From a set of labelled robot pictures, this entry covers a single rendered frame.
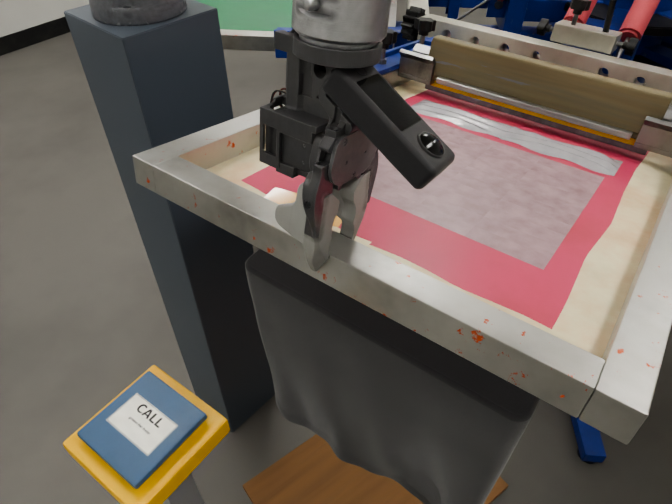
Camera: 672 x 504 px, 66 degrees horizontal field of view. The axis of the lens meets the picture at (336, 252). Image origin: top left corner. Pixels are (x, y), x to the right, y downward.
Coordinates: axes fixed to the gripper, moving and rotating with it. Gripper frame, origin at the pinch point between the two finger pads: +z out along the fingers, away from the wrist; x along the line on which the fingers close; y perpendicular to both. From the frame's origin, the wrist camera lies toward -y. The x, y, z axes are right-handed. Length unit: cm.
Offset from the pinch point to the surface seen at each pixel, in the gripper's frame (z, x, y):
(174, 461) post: 22.0, 17.2, 6.6
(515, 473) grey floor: 105, -70, -26
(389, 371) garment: 22.9, -9.6, -4.7
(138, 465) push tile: 20.7, 20.2, 8.4
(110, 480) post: 22.8, 22.4, 10.4
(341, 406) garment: 41.2, -13.4, 3.7
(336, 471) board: 107, -40, 16
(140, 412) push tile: 20.1, 16.2, 13.0
